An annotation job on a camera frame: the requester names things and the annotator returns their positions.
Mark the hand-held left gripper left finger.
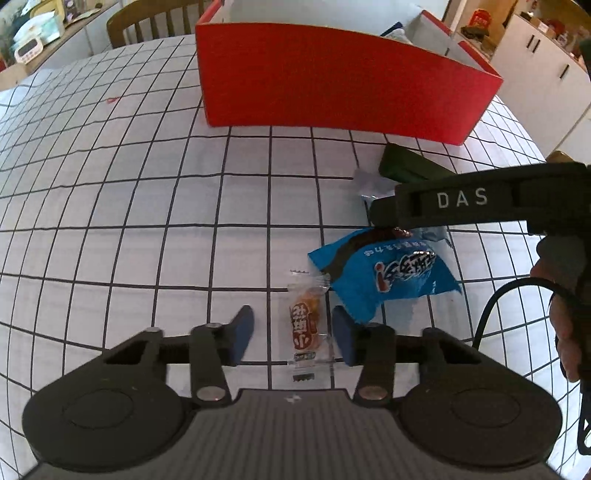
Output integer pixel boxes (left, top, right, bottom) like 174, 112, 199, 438
99, 305, 256, 407

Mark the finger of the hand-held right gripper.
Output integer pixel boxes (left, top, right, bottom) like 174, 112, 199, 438
369, 195, 402, 229

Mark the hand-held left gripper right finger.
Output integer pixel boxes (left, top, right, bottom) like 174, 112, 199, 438
331, 305, 483, 407

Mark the small clear orange candy packet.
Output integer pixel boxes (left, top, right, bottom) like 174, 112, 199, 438
286, 269, 335, 383

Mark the red cardboard box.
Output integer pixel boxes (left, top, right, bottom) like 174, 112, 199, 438
195, 0, 504, 146

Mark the person's right hand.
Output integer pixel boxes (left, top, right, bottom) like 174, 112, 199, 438
530, 233, 591, 383

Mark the light blue snack packet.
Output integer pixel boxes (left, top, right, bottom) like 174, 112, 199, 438
353, 168, 455, 250

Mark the dark green snack packet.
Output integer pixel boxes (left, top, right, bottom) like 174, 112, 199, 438
378, 143, 462, 183

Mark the blue snack bag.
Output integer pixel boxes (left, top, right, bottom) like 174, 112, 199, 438
308, 227, 462, 324

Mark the white cabinet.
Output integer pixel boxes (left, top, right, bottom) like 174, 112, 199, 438
489, 13, 591, 158

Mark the group of small jars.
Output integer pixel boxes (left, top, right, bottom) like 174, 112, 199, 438
522, 0, 591, 61

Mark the wooden shelf unit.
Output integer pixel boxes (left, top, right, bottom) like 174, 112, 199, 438
443, 0, 520, 58

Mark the checked white tablecloth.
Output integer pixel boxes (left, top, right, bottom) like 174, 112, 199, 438
0, 34, 570, 480

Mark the wooden slatted chair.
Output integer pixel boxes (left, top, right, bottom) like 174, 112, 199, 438
107, 0, 219, 48

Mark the wooden sideboard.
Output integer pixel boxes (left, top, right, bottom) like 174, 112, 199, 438
0, 0, 122, 89

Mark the white digital timer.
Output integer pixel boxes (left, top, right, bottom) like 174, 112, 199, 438
14, 39, 45, 64

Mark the white kitchen appliance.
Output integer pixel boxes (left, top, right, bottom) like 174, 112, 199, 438
13, 11, 65, 47

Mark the black cable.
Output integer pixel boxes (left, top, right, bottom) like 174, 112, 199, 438
471, 277, 591, 455

